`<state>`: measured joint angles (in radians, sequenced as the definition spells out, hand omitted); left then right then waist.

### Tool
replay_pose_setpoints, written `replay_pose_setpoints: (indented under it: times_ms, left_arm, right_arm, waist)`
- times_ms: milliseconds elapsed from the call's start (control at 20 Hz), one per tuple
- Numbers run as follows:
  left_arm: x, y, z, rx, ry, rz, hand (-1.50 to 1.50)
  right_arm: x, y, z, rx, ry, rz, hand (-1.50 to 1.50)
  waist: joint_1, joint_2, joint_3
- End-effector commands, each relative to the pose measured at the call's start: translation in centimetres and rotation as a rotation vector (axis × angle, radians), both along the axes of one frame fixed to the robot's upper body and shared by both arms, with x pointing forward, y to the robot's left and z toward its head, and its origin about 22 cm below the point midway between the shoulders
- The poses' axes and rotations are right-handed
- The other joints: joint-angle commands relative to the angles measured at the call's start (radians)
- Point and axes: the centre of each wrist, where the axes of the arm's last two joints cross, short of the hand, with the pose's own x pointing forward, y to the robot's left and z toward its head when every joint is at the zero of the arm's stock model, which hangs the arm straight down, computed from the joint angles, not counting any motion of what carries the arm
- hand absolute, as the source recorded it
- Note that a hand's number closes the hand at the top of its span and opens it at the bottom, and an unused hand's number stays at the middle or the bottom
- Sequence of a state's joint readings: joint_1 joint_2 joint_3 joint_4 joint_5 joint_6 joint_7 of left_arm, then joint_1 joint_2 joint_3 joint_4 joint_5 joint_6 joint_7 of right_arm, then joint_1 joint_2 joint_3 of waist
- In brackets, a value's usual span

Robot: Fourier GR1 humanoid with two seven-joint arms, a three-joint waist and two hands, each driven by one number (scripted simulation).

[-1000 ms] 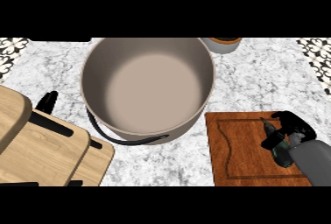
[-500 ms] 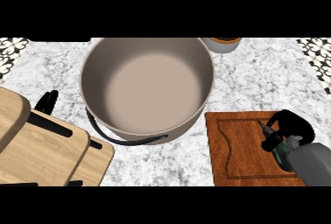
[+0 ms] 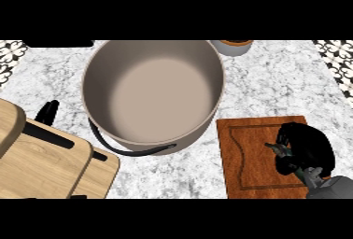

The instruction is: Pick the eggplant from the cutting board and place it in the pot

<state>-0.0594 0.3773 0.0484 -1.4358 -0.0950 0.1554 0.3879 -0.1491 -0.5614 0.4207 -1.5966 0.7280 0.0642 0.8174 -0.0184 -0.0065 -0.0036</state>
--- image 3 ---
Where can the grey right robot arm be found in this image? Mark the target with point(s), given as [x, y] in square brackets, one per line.
[333, 189]

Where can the black flat appliance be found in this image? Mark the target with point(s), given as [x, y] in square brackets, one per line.
[60, 43]

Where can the brown wooden cutting board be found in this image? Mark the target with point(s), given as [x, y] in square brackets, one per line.
[250, 155]

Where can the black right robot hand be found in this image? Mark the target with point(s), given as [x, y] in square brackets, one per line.
[314, 145]

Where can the grey jar with brown rim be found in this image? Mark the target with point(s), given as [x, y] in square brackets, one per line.
[234, 48]

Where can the large beige pot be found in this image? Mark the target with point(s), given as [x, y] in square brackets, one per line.
[156, 93]

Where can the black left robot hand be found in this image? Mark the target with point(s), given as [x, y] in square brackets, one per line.
[52, 112]

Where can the pale wooden knife block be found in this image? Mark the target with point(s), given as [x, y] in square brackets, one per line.
[42, 169]

